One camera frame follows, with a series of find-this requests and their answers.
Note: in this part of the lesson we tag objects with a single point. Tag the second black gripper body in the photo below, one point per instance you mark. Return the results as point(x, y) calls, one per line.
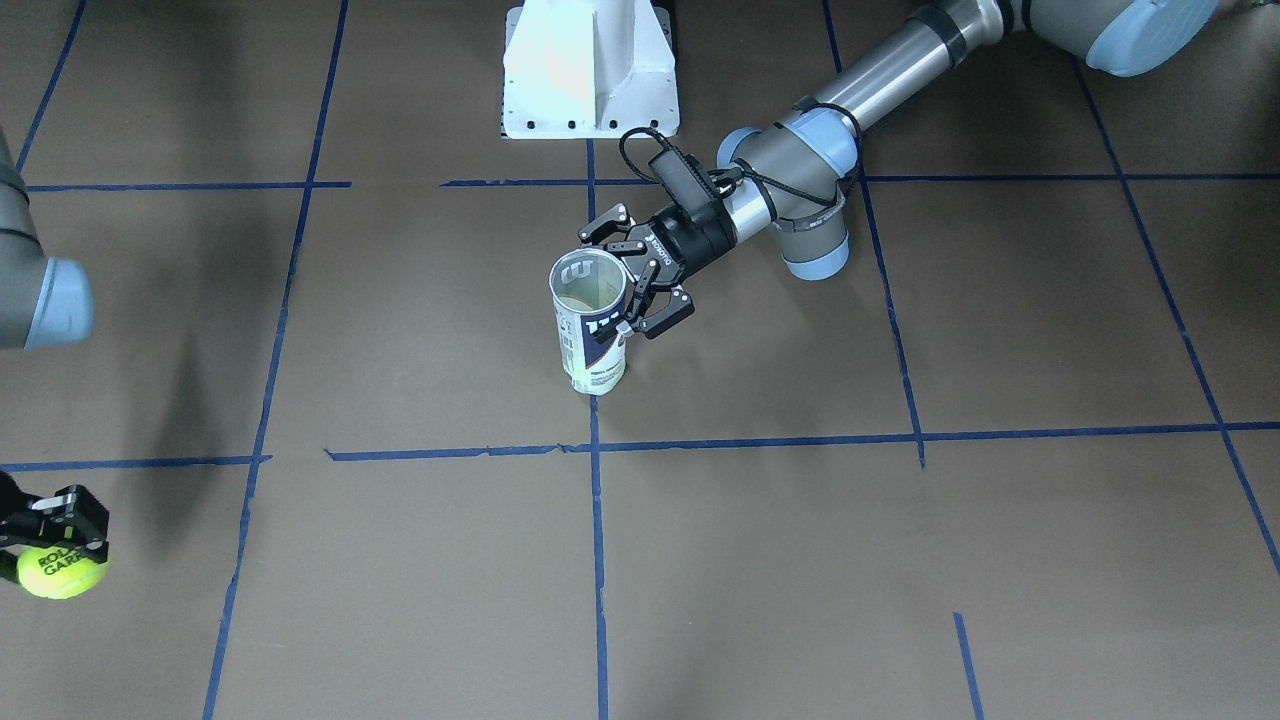
point(62, 520)

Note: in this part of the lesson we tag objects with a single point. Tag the Wilson tennis ball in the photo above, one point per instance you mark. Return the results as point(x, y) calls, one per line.
point(582, 306)

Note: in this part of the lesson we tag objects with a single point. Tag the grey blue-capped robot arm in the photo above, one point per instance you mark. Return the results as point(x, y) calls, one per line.
point(791, 179)

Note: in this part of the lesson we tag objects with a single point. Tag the Roland Garros tennis ball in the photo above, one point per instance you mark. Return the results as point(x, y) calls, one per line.
point(58, 573)

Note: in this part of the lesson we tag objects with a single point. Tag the second grey robot arm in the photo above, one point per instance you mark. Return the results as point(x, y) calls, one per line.
point(45, 302)

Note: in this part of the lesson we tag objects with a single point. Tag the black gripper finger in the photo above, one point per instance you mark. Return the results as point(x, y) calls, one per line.
point(652, 310)
point(615, 231)

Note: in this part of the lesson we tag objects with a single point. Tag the clear tennis ball can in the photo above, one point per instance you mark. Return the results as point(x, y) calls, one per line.
point(594, 366)

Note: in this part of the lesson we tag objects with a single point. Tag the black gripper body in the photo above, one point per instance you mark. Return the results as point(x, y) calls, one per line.
point(693, 240)

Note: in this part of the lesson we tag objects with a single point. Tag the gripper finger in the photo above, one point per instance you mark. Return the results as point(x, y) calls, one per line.
point(73, 519)

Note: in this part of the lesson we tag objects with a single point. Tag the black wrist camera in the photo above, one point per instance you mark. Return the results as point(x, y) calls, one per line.
point(686, 182)

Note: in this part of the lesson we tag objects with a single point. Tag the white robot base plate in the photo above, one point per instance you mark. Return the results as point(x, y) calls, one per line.
point(589, 69)

